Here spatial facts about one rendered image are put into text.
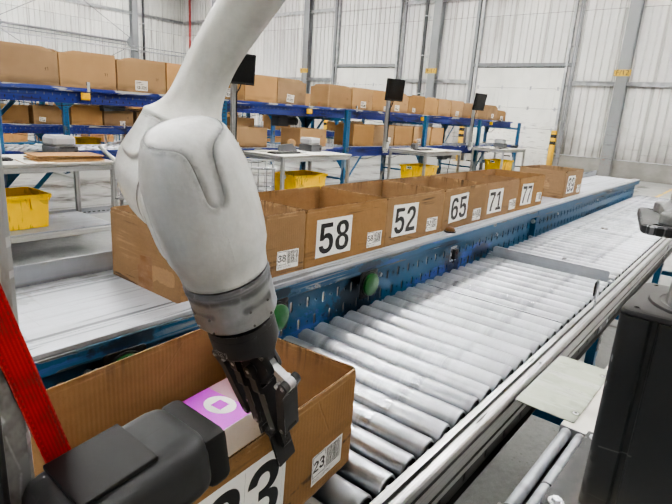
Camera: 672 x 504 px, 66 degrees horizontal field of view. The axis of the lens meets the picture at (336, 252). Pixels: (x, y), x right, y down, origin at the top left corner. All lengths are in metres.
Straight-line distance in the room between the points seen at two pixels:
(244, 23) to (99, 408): 0.59
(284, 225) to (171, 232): 0.86
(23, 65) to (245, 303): 5.36
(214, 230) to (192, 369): 0.53
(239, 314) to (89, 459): 0.21
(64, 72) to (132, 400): 5.20
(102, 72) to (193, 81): 5.49
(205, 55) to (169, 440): 0.40
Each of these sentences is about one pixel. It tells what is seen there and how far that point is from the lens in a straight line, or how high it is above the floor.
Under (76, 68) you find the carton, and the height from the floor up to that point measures 1.56.
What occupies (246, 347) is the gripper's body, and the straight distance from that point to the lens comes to 0.56.
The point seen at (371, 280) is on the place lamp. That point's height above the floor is 0.83.
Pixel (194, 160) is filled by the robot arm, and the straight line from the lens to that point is 0.46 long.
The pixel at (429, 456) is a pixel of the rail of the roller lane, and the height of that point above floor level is 0.74.
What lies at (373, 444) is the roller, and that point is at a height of 0.75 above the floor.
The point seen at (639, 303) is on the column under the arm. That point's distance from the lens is 0.83.
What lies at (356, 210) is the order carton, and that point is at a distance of 1.55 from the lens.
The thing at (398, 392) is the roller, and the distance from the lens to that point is 1.14.
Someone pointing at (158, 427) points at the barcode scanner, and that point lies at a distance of 0.39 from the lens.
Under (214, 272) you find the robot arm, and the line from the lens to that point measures 0.49.
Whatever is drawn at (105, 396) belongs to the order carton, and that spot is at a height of 0.87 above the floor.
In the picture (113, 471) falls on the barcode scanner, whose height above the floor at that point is 1.09.
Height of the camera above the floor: 1.30
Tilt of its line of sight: 15 degrees down
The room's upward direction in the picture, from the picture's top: 4 degrees clockwise
